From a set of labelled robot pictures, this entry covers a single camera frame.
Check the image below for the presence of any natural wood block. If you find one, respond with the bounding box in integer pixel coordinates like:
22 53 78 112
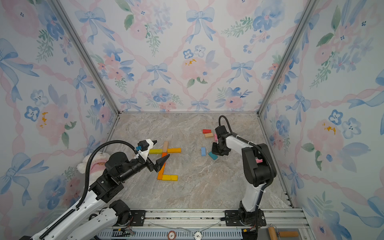
163 141 169 153

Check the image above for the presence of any yellow long block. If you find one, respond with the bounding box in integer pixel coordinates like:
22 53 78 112
162 175 178 182

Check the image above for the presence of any orange small block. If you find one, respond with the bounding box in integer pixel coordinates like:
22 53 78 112
157 169 164 180

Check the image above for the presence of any light blue block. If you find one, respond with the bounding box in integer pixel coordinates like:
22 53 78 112
201 147 207 157

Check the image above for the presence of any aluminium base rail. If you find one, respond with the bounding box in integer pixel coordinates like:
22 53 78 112
96 208 315 240

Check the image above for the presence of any wooden handle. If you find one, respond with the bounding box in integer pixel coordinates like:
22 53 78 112
268 226 300 240

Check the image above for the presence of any amber yellow block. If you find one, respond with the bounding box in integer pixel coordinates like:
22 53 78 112
167 148 182 154

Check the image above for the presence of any white plush bear pink shirt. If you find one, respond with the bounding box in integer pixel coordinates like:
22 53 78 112
77 152 110 178

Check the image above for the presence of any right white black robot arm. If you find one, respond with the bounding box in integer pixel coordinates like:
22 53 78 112
212 126 277 227

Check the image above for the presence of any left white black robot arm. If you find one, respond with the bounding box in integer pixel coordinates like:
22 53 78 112
22 139 170 240

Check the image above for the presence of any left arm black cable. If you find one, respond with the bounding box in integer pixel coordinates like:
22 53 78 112
38 140 137 240

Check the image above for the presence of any teal block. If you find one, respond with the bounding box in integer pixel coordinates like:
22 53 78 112
209 152 218 160

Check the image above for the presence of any lime yellow block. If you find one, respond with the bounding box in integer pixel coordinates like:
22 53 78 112
150 149 163 155

